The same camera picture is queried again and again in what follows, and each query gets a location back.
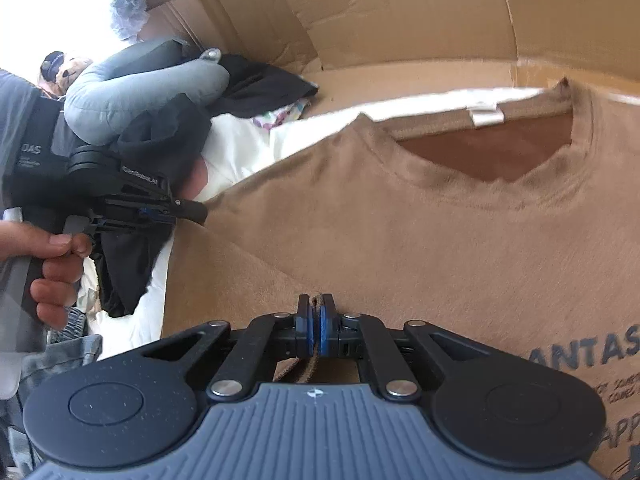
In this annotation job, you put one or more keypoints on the brown printed t-shirt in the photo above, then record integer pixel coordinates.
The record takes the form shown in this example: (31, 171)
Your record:
(400, 240)

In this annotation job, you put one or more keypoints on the grey neck pillow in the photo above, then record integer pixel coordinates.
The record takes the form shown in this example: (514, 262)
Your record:
(150, 85)

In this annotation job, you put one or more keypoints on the grey patterned pants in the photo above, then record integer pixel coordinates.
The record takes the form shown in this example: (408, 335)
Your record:
(65, 350)

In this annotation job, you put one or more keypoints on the cream bear print bed sheet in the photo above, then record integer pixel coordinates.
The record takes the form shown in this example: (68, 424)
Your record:
(240, 150)

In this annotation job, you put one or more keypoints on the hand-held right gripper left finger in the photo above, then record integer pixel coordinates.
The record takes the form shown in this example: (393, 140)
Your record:
(306, 330)

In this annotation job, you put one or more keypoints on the brown plush bear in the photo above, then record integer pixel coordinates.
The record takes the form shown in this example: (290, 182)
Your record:
(67, 72)

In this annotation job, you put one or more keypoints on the floral cloth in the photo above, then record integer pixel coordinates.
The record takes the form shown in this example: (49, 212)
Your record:
(280, 115)

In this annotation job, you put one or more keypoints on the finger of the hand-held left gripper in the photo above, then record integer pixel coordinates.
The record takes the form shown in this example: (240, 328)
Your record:
(190, 211)

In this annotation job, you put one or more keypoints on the blue fluffy cloth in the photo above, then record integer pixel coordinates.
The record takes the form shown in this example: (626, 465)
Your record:
(129, 12)

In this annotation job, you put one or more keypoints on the crumpled black garment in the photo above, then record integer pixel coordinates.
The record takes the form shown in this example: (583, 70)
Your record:
(165, 130)

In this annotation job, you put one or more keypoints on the brown cardboard sheet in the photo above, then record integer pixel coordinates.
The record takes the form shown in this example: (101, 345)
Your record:
(400, 10)

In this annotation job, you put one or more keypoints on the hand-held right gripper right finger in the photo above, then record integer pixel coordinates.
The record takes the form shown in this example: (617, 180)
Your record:
(327, 330)

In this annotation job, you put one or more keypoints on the person's left hand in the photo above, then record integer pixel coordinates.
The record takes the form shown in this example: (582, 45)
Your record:
(55, 270)

